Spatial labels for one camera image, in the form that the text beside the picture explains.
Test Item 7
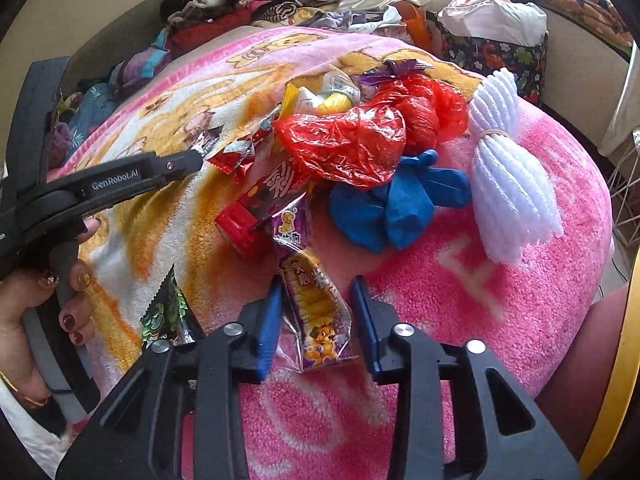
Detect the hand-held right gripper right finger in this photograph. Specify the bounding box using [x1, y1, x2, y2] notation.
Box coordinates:
[350, 275, 583, 480]

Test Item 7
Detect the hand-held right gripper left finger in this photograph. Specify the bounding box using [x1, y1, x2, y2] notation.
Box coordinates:
[55, 276, 286, 480]

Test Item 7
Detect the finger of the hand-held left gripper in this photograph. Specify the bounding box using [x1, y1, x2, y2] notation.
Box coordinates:
[141, 151, 206, 188]

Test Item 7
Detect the purple dog snack packet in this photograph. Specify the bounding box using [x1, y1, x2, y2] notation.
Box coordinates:
[276, 247, 360, 374]

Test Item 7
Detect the red foil wrapper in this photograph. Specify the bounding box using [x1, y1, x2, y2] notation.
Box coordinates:
[190, 115, 282, 182]

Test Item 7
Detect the red plastic bag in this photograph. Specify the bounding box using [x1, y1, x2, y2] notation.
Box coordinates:
[274, 72, 469, 191]

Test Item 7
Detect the white foam net bundle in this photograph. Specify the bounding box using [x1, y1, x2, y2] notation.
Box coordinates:
[467, 67, 566, 266]

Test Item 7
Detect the yellow rimmed trash bin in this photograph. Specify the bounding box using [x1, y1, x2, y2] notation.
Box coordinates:
[535, 247, 640, 466]

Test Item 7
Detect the person's left hand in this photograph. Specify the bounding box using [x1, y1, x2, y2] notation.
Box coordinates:
[0, 217, 103, 411]

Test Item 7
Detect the red candy tube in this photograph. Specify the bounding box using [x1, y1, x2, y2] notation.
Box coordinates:
[215, 160, 311, 261]

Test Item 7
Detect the pink printed blanket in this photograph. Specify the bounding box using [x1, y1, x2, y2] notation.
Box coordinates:
[55, 27, 615, 480]

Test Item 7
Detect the purple bear snack packet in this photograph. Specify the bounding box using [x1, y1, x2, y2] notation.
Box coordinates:
[270, 200, 314, 261]

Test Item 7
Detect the green snack packet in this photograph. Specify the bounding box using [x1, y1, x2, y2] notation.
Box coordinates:
[140, 264, 206, 352]

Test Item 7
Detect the blue balloon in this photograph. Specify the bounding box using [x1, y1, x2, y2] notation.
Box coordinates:
[329, 180, 401, 254]
[387, 150, 473, 252]

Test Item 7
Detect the pile of clothes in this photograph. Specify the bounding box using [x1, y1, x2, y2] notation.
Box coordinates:
[52, 0, 362, 166]

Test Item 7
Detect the yellow white wrapper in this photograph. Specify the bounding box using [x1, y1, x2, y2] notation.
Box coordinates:
[299, 71, 362, 117]

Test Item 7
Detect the lavender cloth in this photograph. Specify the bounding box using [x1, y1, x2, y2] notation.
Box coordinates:
[310, 7, 407, 37]

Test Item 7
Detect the purple candy wrapper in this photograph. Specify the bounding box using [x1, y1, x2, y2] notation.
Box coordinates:
[362, 58, 436, 92]

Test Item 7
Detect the orange bag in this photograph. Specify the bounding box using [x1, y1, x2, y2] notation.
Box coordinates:
[394, 0, 437, 57]

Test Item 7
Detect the dinosaur print basket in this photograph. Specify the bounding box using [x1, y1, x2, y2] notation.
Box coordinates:
[434, 10, 549, 107]

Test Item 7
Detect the white window bench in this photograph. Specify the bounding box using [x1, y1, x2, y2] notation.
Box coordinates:
[542, 10, 632, 128]

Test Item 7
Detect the white plastic bag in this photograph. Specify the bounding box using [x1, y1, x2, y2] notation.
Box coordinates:
[437, 0, 549, 47]

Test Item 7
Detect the orange floral blanket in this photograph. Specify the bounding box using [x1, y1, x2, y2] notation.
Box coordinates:
[539, 0, 635, 53]

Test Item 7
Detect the gold bracelet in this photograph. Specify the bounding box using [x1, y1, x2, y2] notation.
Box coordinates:
[0, 369, 52, 409]

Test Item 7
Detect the white wire stool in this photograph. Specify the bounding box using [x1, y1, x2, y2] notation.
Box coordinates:
[606, 129, 640, 248]

